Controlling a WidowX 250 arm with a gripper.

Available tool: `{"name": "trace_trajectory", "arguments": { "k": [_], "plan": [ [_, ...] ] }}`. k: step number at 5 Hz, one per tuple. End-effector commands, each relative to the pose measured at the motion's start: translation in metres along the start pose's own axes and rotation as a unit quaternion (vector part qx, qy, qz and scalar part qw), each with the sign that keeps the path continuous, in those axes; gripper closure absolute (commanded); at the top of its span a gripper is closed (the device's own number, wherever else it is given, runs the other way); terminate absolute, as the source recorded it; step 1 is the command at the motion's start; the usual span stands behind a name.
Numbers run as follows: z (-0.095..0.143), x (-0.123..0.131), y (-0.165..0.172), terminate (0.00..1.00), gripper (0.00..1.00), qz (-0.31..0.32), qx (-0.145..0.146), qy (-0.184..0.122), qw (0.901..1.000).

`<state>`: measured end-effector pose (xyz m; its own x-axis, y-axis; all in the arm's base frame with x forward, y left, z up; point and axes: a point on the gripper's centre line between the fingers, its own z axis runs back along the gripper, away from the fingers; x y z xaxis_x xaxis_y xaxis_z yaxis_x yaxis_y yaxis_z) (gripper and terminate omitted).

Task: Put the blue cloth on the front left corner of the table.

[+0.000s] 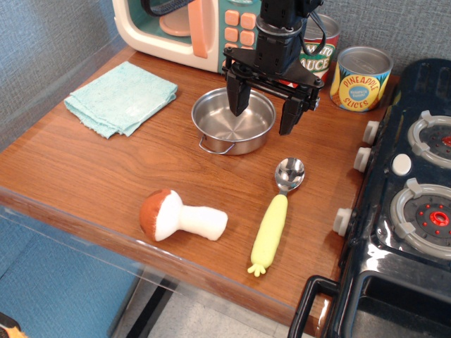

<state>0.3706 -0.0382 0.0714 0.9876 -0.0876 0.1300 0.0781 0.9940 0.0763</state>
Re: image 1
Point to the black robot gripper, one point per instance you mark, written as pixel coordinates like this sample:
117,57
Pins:
273,67

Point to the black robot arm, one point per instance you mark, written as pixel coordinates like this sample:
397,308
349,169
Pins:
284,11

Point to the light blue folded cloth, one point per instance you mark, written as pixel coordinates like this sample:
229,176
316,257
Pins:
119,101

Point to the small stainless steel pot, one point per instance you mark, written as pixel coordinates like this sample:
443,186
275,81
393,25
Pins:
223,133

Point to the tomato sauce can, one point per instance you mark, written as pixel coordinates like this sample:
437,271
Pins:
320,38

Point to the toy microwave oven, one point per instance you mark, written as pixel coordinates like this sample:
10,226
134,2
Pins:
194,35

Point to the pineapple slices can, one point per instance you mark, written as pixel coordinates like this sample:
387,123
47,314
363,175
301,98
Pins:
360,78

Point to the plush brown white mushroom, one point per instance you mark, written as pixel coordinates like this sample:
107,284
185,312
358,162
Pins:
163,213

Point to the black toy stove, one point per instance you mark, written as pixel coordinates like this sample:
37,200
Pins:
395,262

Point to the spoon with yellow handle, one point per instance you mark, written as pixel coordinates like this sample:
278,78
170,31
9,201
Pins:
289,175

